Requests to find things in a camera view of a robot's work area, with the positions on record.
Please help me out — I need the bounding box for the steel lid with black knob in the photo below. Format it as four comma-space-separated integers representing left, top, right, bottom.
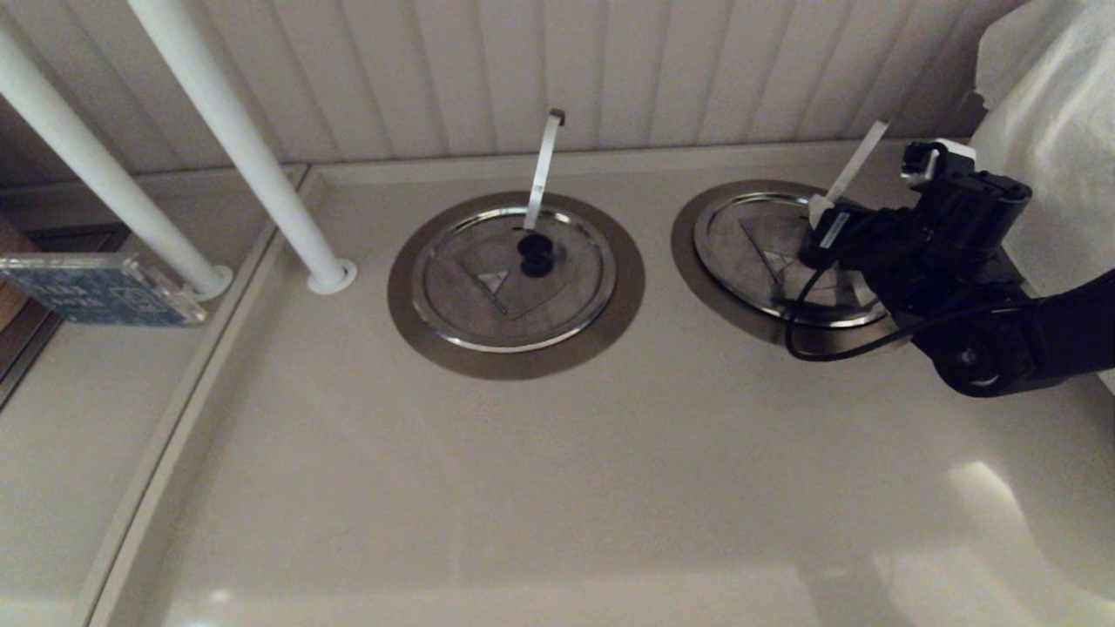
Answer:
411, 206, 617, 354
693, 192, 902, 329

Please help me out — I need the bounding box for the white cloth cover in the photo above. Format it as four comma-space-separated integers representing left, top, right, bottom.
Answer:
969, 0, 1115, 397

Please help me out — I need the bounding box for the long white slanted pole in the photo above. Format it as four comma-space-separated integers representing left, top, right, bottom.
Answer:
0, 22, 234, 303
129, 0, 359, 296

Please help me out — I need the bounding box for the flat steel ladle handle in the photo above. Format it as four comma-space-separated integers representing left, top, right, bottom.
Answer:
524, 110, 565, 233
823, 119, 890, 206

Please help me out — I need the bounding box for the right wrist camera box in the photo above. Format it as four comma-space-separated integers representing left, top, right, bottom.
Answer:
902, 139, 977, 189

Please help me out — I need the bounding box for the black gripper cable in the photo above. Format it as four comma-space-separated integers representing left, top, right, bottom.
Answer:
783, 266, 1029, 363

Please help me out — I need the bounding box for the brushed metal well ring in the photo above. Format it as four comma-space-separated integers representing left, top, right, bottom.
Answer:
670, 180, 934, 358
388, 192, 645, 381

